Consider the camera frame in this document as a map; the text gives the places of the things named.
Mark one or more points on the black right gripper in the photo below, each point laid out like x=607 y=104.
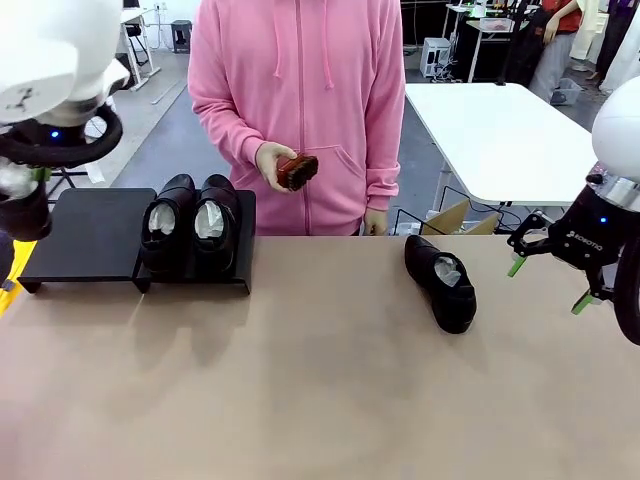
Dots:
x=585 y=235

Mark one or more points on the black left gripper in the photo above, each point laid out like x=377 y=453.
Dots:
x=55 y=136

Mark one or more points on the brown wooden shoe brush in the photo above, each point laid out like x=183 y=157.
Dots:
x=300 y=172

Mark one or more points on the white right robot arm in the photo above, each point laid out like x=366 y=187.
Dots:
x=620 y=125

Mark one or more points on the pink-sleeved right forearm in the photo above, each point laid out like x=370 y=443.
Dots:
x=225 y=130

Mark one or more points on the pink-sleeved left forearm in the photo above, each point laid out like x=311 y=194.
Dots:
x=385 y=165

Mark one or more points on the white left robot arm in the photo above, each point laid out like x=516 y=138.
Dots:
x=40 y=50

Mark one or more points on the person's left hand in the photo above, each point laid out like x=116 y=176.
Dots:
x=375 y=222

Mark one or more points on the person's right hand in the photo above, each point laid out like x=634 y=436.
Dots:
x=267 y=160

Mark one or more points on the white paper shoe stuffing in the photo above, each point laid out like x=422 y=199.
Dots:
x=209 y=220
x=164 y=217
x=17 y=180
x=446 y=272

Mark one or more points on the cardboard box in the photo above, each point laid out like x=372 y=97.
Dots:
x=450 y=217

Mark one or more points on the white table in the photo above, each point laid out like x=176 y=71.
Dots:
x=490 y=140

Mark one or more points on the white standing desk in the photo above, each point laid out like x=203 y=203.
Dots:
x=130 y=16

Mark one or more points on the grey plastic bin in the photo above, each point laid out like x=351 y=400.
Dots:
x=567 y=92

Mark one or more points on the black stool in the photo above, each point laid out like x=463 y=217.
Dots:
x=181 y=35

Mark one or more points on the mannequin in red top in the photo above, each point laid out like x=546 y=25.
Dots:
x=555 y=60

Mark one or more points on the white hanging garment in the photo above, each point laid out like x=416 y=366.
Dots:
x=625 y=50

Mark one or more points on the white computer case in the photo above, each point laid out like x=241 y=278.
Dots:
x=437 y=57

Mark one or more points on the cream hanging garment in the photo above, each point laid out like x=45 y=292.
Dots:
x=587 y=30

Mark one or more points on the person in pink hoodie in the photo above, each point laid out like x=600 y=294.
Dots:
x=300 y=75

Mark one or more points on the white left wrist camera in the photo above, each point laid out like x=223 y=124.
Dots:
x=116 y=75

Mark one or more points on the black desk white frame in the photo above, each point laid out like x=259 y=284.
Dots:
x=492 y=50

